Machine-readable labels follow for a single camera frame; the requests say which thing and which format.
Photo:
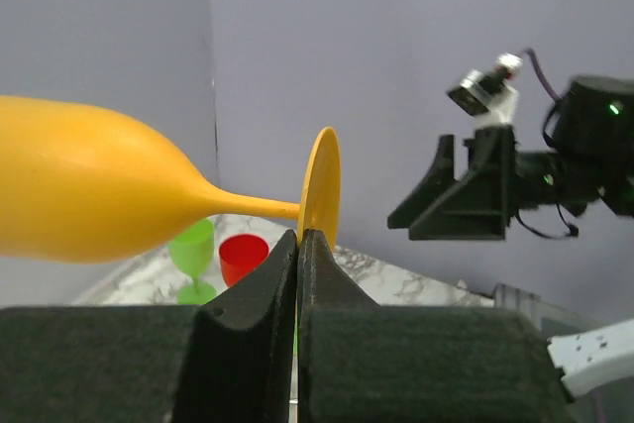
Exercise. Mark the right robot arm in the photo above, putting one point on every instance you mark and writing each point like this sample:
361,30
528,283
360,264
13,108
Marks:
588,157

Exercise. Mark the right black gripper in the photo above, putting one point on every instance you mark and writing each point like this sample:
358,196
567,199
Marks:
476,207

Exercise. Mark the orange wine glass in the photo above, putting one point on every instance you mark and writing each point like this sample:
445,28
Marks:
83,184

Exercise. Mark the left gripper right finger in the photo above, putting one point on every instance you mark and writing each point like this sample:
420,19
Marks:
362,362

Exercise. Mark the green wine glass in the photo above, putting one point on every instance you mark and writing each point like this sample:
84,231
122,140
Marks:
192,252

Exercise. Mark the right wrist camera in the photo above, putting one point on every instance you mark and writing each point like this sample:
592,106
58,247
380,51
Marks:
486,96

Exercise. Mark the red wine glass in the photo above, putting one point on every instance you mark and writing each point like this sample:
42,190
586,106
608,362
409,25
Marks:
241,254

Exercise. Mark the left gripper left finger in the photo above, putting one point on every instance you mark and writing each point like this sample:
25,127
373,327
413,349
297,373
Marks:
225,361

